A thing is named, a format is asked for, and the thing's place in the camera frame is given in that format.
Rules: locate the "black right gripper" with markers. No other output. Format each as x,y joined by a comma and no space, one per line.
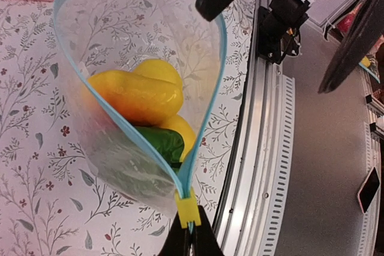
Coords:
363,34

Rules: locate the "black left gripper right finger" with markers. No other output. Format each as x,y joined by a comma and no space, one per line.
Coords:
203,240

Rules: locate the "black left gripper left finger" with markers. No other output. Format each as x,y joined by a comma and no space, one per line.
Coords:
177,242

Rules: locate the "green toy pepper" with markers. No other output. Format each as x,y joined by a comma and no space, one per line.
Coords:
130,170

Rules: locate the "clear zip top bag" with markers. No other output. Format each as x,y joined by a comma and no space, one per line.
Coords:
101,35

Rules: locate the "orange toy fruit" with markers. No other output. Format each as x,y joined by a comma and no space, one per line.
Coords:
140,100

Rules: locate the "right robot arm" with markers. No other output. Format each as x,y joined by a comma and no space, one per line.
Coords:
274,21

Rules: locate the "bag of toy fruit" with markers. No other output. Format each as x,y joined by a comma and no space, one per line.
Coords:
370,63

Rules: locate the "floral tablecloth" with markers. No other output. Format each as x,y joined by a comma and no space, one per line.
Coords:
51,203

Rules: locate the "pink smartphone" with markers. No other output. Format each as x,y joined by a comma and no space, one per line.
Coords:
368,190

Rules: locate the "aluminium table front rail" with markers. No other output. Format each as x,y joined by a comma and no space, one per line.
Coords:
299,160

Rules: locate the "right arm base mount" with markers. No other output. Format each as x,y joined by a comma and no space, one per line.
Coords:
280,18

